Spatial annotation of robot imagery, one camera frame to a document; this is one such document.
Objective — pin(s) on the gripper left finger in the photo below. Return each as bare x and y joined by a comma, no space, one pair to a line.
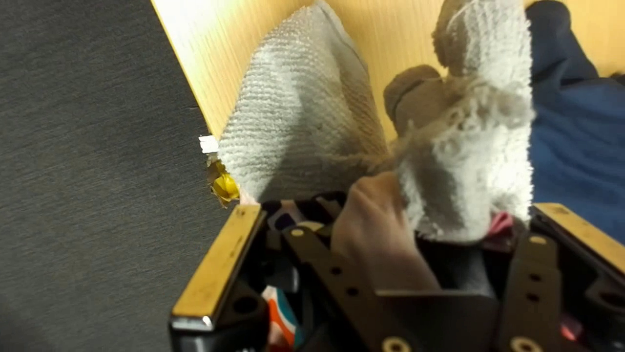
217,312

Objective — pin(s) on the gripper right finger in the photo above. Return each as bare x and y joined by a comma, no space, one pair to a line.
582,234

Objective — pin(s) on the pink clothing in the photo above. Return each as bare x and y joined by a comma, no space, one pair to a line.
500,226

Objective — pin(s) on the cream printed shirt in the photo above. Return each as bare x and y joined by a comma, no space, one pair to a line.
367,228

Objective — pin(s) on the white towel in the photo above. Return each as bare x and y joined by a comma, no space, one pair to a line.
305,121

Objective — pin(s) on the navy blue clothing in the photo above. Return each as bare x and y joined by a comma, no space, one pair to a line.
578,134

